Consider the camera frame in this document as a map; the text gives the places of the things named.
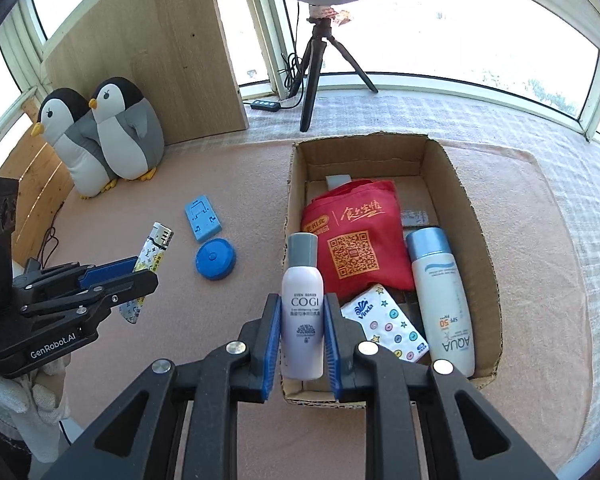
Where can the cardboard box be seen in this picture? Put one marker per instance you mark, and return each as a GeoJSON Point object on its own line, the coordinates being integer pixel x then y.
{"type": "Point", "coordinates": [428, 185]}

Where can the grey penguin plush front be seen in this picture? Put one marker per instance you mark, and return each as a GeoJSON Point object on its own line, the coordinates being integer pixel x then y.
{"type": "Point", "coordinates": [129, 132]}

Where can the grey penguin plush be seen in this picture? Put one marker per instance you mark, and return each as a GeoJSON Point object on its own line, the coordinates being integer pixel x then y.
{"type": "Point", "coordinates": [66, 122]}
{"type": "Point", "coordinates": [129, 132]}

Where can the wooden headboard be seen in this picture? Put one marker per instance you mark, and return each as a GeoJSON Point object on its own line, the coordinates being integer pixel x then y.
{"type": "Point", "coordinates": [44, 184]}

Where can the patterned lighter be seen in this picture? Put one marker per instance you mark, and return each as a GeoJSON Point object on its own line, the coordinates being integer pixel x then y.
{"type": "Point", "coordinates": [150, 258]}

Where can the blue round tape measure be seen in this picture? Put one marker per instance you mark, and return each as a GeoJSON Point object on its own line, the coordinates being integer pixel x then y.
{"type": "Point", "coordinates": [215, 259]}

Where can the blue phone stand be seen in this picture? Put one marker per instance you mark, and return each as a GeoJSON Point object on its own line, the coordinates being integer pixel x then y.
{"type": "Point", "coordinates": [202, 219]}

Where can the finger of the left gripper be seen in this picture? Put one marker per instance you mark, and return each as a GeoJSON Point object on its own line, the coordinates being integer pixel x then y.
{"type": "Point", "coordinates": [95, 275]}
{"type": "Point", "coordinates": [118, 291]}

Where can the wooden cabinet panel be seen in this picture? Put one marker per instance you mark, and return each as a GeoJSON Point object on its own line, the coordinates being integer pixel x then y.
{"type": "Point", "coordinates": [173, 50]}

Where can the white COGI spray bottle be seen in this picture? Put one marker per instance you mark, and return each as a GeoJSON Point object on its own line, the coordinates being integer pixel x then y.
{"type": "Point", "coordinates": [302, 310]}

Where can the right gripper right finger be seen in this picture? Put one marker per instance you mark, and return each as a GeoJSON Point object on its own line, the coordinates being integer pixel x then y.
{"type": "Point", "coordinates": [422, 421]}

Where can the grey penguin plush rear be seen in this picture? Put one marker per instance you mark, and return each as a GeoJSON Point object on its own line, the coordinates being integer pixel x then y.
{"type": "Point", "coordinates": [66, 122]}

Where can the patterned tissue pack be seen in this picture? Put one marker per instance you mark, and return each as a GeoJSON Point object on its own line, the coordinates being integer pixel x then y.
{"type": "Point", "coordinates": [384, 323]}

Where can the red fabric bag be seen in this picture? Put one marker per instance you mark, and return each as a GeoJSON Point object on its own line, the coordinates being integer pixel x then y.
{"type": "Point", "coordinates": [360, 238]}

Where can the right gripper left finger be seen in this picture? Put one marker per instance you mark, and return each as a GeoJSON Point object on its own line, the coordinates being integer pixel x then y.
{"type": "Point", "coordinates": [180, 421]}

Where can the white gloved left hand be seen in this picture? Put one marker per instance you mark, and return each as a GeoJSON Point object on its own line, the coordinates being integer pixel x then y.
{"type": "Point", "coordinates": [32, 407]}

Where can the white sunscreen bottle blue cap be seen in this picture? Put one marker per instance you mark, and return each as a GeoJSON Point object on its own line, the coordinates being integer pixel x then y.
{"type": "Point", "coordinates": [442, 300]}

